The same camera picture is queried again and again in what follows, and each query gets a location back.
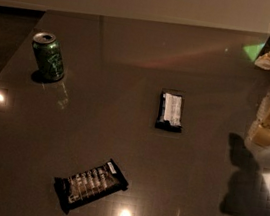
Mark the green soda can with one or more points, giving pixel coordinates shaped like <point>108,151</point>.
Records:
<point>48,56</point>

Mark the chocolate rxbar wrapper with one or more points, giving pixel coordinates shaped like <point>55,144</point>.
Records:
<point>88,186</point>

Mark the blueberry rxbar wrapper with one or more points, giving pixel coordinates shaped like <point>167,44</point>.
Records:
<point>170,111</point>

